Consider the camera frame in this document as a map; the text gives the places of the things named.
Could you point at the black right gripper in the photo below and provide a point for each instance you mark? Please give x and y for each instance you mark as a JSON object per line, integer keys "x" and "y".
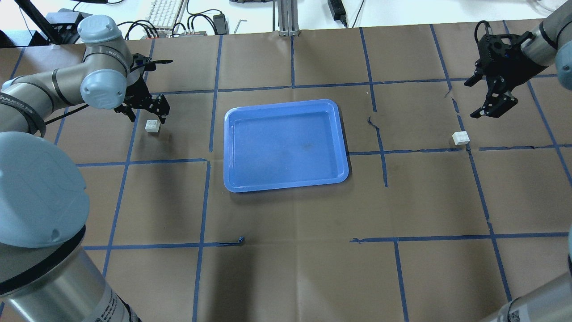
{"x": 515, "y": 70}

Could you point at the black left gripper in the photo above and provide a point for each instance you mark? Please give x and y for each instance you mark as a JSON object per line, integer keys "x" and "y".
{"x": 135, "y": 93}

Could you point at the white block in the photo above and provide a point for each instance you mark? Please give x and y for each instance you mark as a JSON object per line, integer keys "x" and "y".
{"x": 461, "y": 138}
{"x": 152, "y": 126}

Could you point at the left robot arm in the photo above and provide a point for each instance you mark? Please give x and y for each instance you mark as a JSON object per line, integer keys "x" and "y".
{"x": 46, "y": 275}

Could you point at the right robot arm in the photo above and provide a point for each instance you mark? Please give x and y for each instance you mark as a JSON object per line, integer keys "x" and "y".
{"x": 553, "y": 45}

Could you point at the blue plastic tray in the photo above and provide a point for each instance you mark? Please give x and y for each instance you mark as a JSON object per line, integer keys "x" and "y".
{"x": 283, "y": 145}

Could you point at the white keyboard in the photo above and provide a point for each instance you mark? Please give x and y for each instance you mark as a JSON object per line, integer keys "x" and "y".
{"x": 163, "y": 14}

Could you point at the black power adapter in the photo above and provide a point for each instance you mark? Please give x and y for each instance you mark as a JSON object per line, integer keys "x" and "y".
{"x": 338, "y": 11}

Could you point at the aluminium frame post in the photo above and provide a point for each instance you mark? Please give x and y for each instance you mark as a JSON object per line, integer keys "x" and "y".
{"x": 288, "y": 25}

